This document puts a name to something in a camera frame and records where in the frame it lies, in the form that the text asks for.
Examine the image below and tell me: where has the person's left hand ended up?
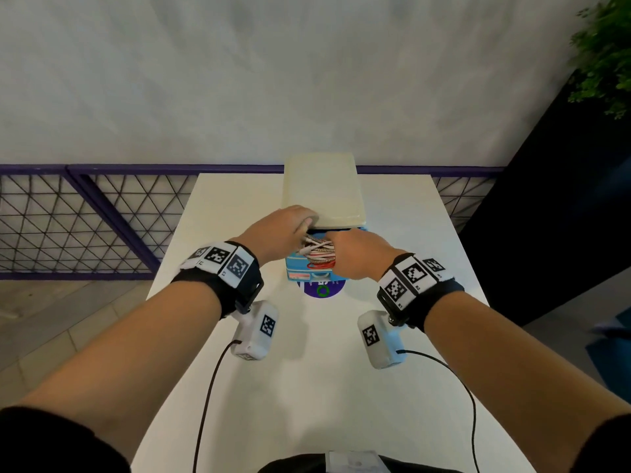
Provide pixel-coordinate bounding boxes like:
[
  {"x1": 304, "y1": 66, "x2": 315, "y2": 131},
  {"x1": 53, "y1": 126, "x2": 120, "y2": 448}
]
[{"x1": 232, "y1": 205, "x2": 319, "y2": 267}]

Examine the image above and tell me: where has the person's right hand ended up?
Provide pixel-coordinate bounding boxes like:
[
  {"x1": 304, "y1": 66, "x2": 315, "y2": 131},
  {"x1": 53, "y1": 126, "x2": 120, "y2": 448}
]
[{"x1": 325, "y1": 229, "x2": 408, "y2": 282}]

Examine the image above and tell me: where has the white cable bundle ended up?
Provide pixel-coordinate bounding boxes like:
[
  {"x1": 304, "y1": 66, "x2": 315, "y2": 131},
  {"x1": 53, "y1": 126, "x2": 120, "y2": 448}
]
[{"x1": 300, "y1": 240, "x2": 336, "y2": 265}]

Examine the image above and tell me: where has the blue and white drawer cabinet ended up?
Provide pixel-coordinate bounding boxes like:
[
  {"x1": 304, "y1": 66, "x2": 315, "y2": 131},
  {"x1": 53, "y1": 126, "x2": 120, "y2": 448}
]
[{"x1": 281, "y1": 152, "x2": 368, "y2": 284}]

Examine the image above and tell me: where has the person's left forearm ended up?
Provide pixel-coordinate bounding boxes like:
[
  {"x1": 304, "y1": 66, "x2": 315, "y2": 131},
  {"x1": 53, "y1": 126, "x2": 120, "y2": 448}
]
[{"x1": 0, "y1": 279, "x2": 223, "y2": 464}]

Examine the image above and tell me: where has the person's right forearm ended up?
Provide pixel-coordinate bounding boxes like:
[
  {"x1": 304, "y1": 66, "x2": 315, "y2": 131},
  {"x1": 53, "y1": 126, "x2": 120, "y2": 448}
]
[{"x1": 423, "y1": 290, "x2": 631, "y2": 473}]

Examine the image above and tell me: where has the person's black shirt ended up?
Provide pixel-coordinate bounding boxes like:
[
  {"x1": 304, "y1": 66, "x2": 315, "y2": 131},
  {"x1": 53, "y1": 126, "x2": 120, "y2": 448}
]
[{"x1": 0, "y1": 406, "x2": 631, "y2": 473}]

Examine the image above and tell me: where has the purple round sticker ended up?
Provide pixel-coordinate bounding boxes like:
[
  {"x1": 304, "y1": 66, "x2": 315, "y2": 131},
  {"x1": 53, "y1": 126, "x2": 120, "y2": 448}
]
[{"x1": 298, "y1": 279, "x2": 347, "y2": 299}]

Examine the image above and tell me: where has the purple metal mesh fence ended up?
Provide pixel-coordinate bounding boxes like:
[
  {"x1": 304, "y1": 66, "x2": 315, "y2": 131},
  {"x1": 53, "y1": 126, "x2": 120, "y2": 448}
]
[{"x1": 0, "y1": 164, "x2": 505, "y2": 281}]

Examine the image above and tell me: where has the white table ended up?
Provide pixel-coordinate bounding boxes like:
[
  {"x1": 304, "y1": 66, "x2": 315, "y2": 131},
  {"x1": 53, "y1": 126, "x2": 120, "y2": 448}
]
[{"x1": 130, "y1": 173, "x2": 536, "y2": 473}]

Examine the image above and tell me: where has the black partition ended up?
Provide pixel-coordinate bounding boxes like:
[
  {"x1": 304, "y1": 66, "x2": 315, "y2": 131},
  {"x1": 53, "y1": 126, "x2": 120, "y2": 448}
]
[{"x1": 458, "y1": 73, "x2": 631, "y2": 327}]

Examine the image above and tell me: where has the clear badge holder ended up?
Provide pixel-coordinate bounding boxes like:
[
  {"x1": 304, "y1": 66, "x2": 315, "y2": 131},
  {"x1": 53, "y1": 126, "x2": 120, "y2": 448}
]
[{"x1": 325, "y1": 450, "x2": 383, "y2": 473}]

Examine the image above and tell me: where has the blue seat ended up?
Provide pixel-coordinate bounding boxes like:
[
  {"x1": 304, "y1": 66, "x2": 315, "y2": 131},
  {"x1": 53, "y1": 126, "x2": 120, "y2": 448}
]
[{"x1": 585, "y1": 307, "x2": 631, "y2": 405}]

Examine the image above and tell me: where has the green plant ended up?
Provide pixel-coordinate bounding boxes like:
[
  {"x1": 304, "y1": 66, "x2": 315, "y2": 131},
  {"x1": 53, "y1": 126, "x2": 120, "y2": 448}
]
[{"x1": 567, "y1": 0, "x2": 631, "y2": 120}]

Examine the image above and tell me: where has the black left wrist strap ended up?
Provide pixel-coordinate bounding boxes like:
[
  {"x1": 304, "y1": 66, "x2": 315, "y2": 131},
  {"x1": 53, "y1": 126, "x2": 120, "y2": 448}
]
[{"x1": 171, "y1": 240, "x2": 266, "y2": 319}]

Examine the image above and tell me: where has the black wrist strap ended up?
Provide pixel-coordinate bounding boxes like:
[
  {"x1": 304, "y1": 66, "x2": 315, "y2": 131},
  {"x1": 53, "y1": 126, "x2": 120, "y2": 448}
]
[
  {"x1": 171, "y1": 240, "x2": 266, "y2": 319},
  {"x1": 377, "y1": 252, "x2": 465, "y2": 333}
]

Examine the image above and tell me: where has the black right wrist strap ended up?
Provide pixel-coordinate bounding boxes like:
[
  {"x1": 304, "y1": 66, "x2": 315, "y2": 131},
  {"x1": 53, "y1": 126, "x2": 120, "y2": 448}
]
[{"x1": 377, "y1": 252, "x2": 465, "y2": 333}]

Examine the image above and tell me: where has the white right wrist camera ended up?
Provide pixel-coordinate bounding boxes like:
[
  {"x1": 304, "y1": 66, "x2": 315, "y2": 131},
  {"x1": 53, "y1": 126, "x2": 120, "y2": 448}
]
[{"x1": 357, "y1": 309, "x2": 409, "y2": 370}]

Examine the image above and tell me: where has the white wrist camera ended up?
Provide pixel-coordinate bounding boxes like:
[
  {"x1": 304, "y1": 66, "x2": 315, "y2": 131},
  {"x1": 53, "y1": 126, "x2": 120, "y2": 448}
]
[
  {"x1": 230, "y1": 300, "x2": 281, "y2": 361},
  {"x1": 357, "y1": 309, "x2": 409, "y2": 370}
]

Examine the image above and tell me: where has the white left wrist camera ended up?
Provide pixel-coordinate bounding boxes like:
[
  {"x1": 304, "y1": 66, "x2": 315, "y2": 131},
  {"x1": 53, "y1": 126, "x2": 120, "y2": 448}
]
[{"x1": 230, "y1": 300, "x2": 281, "y2": 361}]

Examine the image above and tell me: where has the black right camera cable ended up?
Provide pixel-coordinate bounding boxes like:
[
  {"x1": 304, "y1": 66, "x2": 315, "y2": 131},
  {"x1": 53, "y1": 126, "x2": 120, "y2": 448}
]
[{"x1": 396, "y1": 349, "x2": 482, "y2": 473}]

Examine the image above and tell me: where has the black camera cable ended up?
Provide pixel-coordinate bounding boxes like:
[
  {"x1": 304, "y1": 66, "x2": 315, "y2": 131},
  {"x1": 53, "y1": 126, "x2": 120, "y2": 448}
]
[
  {"x1": 396, "y1": 349, "x2": 482, "y2": 473},
  {"x1": 192, "y1": 339, "x2": 243, "y2": 473}
]

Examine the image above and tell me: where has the black left camera cable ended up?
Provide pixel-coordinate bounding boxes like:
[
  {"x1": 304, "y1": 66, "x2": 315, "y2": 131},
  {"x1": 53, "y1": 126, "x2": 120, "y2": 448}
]
[{"x1": 192, "y1": 339, "x2": 243, "y2": 473}]

